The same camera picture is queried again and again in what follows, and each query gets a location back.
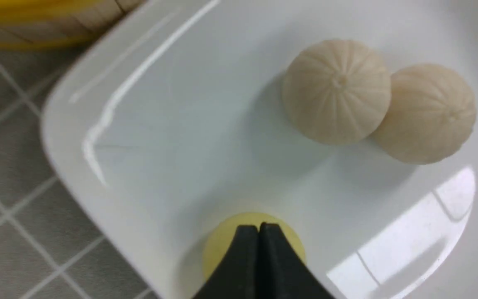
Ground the grey checked tablecloth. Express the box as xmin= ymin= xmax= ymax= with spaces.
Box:
xmin=0 ymin=45 xmax=156 ymax=299

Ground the white pleated steamed bun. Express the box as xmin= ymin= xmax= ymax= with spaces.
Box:
xmin=281 ymin=39 xmax=391 ymax=145

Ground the yellow rimmed bamboo steamer basket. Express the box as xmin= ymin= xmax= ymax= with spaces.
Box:
xmin=0 ymin=0 xmax=144 ymax=49

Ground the white square plate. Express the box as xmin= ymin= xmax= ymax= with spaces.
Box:
xmin=41 ymin=0 xmax=478 ymax=299

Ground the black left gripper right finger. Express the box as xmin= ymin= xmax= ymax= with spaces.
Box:
xmin=259 ymin=223 xmax=334 ymax=299

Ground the yellow steamed bun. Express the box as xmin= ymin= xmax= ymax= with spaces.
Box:
xmin=202 ymin=212 xmax=307 ymax=280

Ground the beige steamed bun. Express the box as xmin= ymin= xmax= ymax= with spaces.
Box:
xmin=372 ymin=63 xmax=477 ymax=165

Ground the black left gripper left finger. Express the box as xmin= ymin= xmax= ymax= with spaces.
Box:
xmin=194 ymin=225 xmax=258 ymax=299

